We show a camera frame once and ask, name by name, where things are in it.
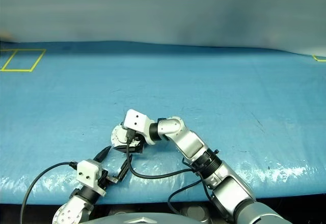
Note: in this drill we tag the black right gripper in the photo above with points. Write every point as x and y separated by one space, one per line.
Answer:
138 146

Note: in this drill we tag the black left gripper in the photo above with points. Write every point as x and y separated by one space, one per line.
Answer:
103 180

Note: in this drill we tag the round motor cover with circuit board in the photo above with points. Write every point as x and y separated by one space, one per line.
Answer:
118 135

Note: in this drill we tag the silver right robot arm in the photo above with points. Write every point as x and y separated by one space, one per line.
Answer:
229 183

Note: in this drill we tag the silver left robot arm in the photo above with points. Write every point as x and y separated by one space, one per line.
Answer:
74 208

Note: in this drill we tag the grey rounded shape under table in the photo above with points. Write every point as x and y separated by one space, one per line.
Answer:
119 212
194 212

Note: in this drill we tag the grey robot torso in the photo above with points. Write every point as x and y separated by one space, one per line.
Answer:
142 219

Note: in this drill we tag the blue table cover sheet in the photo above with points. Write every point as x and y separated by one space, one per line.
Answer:
229 94

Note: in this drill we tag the yellow tape rectangle outline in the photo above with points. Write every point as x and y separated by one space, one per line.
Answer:
37 60

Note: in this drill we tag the yellow tape corner mark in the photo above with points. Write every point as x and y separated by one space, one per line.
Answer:
317 58

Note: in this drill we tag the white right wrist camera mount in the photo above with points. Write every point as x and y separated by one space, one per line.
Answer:
137 122

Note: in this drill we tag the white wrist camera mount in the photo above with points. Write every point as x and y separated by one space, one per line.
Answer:
87 171
137 122

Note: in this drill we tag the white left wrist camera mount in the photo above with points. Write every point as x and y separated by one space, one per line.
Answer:
87 171

